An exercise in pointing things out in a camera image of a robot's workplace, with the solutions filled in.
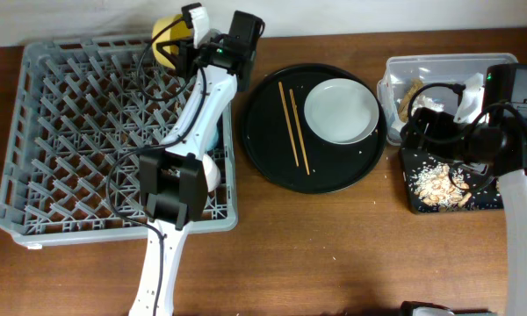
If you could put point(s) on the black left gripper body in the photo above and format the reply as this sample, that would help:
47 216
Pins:
193 58

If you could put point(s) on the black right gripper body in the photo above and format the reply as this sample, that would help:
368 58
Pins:
442 125

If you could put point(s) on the yellow plastic bowl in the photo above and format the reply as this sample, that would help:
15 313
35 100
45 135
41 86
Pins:
170 28

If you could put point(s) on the white tissue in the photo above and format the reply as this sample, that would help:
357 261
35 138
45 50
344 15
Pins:
426 102

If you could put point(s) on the brown coffee stick wrapper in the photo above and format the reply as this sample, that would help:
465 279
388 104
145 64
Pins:
416 84

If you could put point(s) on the food leftovers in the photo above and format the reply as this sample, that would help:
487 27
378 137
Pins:
441 187

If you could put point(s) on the light blue plastic cup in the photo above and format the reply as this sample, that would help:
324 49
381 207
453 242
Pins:
215 139

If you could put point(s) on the wooden chopstick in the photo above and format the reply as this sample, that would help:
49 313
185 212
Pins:
299 131
288 123

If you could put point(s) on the grey round plate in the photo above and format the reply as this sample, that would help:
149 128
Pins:
341 111

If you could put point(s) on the pink plastic cup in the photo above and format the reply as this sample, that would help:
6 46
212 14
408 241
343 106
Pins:
212 173

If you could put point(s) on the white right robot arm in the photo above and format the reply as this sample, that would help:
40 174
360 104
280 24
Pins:
506 86

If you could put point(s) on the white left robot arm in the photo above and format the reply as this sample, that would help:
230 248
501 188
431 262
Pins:
176 175

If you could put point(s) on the grey dishwasher rack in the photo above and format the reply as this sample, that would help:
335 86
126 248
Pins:
70 175

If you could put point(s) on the black rectangular tray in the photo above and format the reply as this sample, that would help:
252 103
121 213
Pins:
484 189

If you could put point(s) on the clear plastic bin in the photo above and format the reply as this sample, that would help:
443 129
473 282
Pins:
401 71

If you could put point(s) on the round black tray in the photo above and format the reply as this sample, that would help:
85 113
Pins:
266 140

